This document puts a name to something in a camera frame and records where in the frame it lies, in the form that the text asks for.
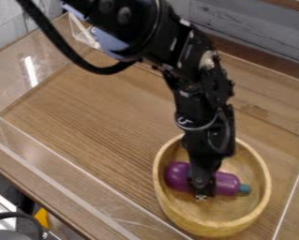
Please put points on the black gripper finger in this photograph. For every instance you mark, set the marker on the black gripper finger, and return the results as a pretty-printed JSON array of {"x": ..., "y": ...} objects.
[{"x": 201, "y": 182}]

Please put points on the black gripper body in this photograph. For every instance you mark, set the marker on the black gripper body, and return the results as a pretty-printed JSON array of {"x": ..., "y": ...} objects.
[{"x": 208, "y": 136}]

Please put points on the purple toy eggplant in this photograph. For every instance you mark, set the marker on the purple toy eggplant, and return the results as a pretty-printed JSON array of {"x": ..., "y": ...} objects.
[{"x": 227, "y": 183}]

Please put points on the light wooden bowl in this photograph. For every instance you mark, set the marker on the light wooden bowl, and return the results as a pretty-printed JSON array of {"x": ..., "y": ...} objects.
[{"x": 220, "y": 216}]

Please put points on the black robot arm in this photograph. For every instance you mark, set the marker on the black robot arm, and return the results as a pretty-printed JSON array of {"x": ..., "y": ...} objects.
[{"x": 143, "y": 31}]

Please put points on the yellow tag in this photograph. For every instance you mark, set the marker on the yellow tag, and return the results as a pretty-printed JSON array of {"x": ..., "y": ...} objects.
[{"x": 41, "y": 216}]

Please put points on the clear acrylic corner bracket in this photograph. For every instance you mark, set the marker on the clear acrylic corner bracket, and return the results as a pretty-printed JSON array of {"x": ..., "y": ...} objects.
[{"x": 81, "y": 33}]

